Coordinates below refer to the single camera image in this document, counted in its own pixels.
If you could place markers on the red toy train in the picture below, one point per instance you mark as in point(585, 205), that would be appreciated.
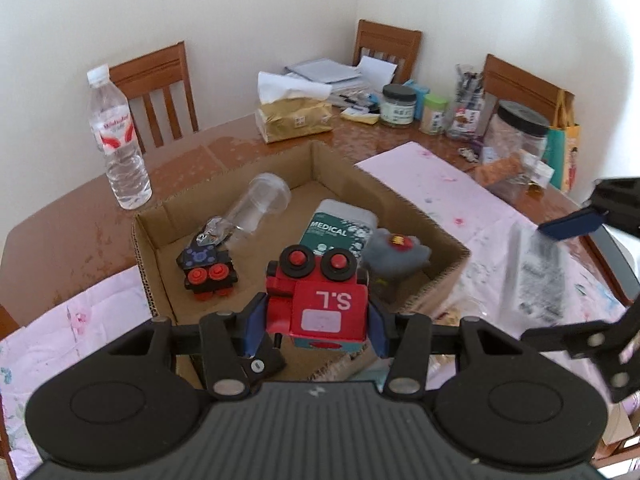
point(320, 305)

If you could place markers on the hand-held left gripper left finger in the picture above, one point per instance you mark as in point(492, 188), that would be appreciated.
point(256, 325)

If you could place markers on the blue small box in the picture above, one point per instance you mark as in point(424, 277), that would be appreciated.
point(419, 91)

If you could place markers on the large clear jar black lid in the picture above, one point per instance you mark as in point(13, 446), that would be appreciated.
point(515, 135)

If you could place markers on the clear plastic packet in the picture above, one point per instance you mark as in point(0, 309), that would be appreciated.
point(537, 275)

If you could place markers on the gold tissue pack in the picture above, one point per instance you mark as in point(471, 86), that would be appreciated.
point(295, 117)

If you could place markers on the clear pen holder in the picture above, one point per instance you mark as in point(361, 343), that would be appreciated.
point(465, 105)

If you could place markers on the teal white medical container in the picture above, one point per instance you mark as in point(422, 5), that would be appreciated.
point(337, 227)

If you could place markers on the grey plush toy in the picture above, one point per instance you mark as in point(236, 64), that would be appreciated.
point(395, 257)

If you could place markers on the large cardboard box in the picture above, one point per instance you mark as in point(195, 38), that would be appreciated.
point(340, 170)

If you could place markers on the yellow sticky notes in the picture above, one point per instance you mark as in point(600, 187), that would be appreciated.
point(361, 116)

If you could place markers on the orange packet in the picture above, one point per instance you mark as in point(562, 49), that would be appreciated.
point(500, 170)

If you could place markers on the black toy train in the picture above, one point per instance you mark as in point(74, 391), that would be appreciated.
point(207, 272)

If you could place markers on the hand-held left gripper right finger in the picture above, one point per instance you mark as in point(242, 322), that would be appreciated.
point(379, 330)

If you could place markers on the small jar with green lid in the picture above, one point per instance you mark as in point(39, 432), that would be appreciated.
point(434, 115)

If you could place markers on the stack of grey papers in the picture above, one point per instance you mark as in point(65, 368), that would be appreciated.
point(322, 72)

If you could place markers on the yellow green gift bag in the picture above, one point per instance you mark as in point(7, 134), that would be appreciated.
point(562, 155)

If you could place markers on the small brown carton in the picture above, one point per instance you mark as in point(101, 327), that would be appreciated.
point(622, 422)

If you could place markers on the glass jar with black lid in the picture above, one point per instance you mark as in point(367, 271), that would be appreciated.
point(398, 107)

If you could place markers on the clear plastic cup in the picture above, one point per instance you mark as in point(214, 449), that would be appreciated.
point(255, 205)

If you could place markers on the clear plastic water bottle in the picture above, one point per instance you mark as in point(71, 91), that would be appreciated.
point(122, 160)

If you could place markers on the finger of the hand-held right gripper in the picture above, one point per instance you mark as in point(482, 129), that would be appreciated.
point(575, 337)
point(575, 222)

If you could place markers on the white sheet of paper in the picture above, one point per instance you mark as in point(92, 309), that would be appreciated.
point(377, 69)

